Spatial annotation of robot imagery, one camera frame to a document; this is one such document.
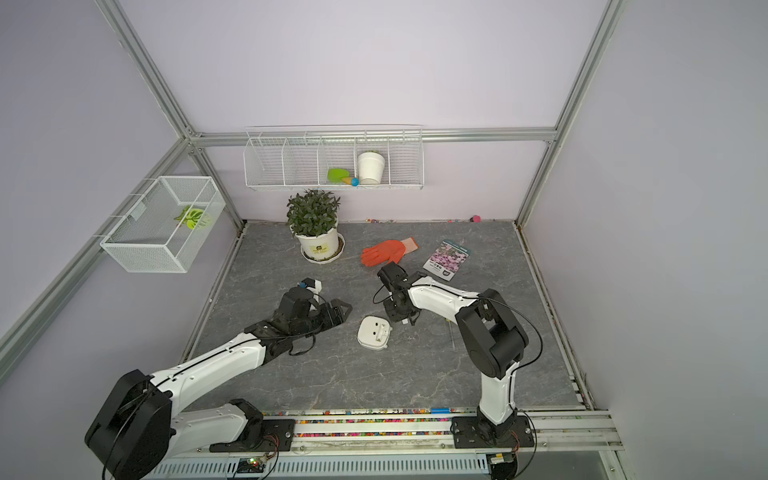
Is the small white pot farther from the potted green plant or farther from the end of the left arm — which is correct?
the end of the left arm

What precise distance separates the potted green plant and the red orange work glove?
0.46 feet

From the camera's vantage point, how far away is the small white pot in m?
0.93

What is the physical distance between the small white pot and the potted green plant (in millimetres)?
163

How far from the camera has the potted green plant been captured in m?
0.98

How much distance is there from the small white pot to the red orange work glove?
29cm

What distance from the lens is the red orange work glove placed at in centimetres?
110

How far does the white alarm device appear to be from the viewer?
0.88m

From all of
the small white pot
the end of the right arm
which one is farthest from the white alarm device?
the small white pot
